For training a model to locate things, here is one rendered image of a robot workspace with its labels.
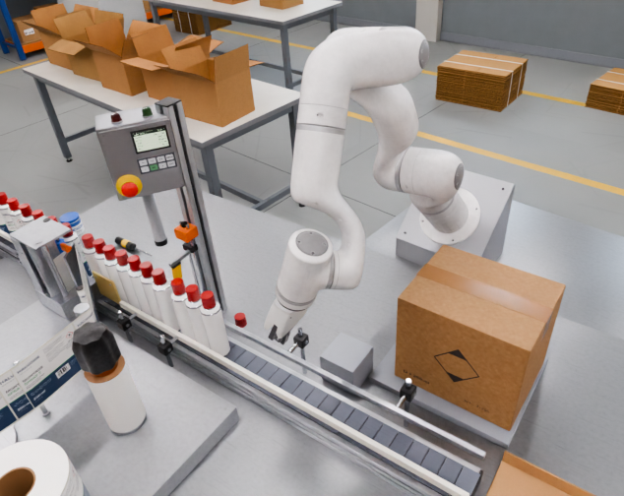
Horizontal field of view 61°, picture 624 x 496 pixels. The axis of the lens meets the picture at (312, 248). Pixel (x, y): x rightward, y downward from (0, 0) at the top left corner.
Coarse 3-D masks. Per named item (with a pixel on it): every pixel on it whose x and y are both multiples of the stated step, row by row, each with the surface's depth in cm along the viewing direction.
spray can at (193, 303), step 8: (192, 288) 133; (192, 296) 133; (200, 296) 135; (192, 304) 134; (200, 304) 134; (192, 312) 135; (200, 312) 135; (192, 320) 137; (200, 320) 137; (192, 328) 140; (200, 328) 138; (200, 336) 140; (208, 344) 142
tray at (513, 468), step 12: (504, 456) 116; (516, 456) 114; (504, 468) 116; (516, 468) 116; (528, 468) 114; (540, 468) 112; (504, 480) 114; (516, 480) 114; (528, 480) 114; (540, 480) 113; (552, 480) 111; (564, 480) 109; (492, 492) 112; (504, 492) 112; (516, 492) 112; (528, 492) 111; (540, 492) 111; (552, 492) 111; (564, 492) 111; (576, 492) 109; (588, 492) 107
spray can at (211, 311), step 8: (208, 296) 130; (208, 304) 131; (216, 304) 133; (208, 312) 132; (216, 312) 132; (208, 320) 133; (216, 320) 133; (208, 328) 135; (216, 328) 135; (224, 328) 138; (208, 336) 137; (216, 336) 136; (224, 336) 138; (216, 344) 138; (224, 344) 139; (224, 352) 141
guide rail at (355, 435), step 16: (128, 304) 156; (144, 320) 152; (208, 352) 138; (240, 368) 133; (272, 384) 129; (288, 400) 126; (320, 416) 121; (352, 432) 117; (384, 448) 113; (400, 464) 111; (432, 480) 107
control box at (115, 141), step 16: (112, 112) 127; (128, 112) 126; (96, 128) 120; (112, 128) 120; (128, 128) 121; (144, 128) 122; (112, 144) 121; (128, 144) 123; (112, 160) 123; (128, 160) 125; (176, 160) 129; (112, 176) 126; (128, 176) 127; (144, 176) 128; (160, 176) 130; (176, 176) 131; (144, 192) 130
